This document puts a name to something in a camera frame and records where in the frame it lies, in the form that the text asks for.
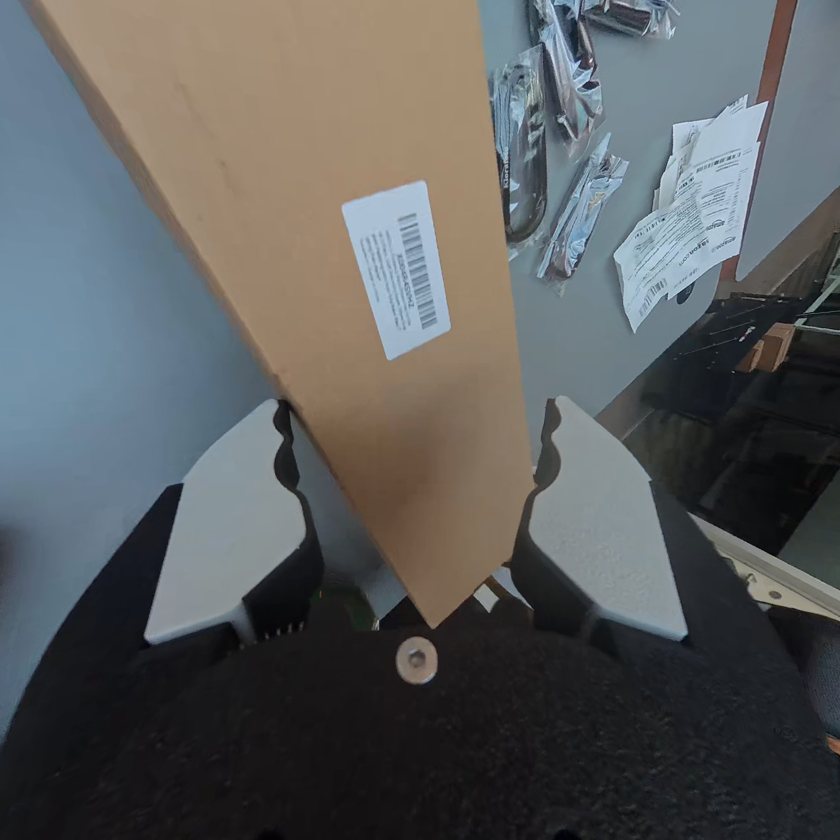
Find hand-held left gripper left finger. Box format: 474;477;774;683
143;397;326;651

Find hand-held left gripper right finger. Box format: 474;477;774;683
509;395;690;644

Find long brown cardboard box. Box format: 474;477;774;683
20;0;532;631

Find black case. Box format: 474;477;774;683
640;295;840;553

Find small wooden block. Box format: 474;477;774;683
742;322;795;372

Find white printed receipt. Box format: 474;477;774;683
613;193;746;333

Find plastic bag with metal part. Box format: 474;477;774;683
535;134;630;296

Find white paper slips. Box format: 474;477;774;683
653;95;769;221

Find plastic bag with dark cylinder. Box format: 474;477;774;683
581;0;677;40

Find white metal frame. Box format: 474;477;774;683
689;512;840;619

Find plastic bag with black cord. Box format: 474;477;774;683
489;49;550;248

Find plastic bag with dark strap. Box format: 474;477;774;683
528;0;605;160

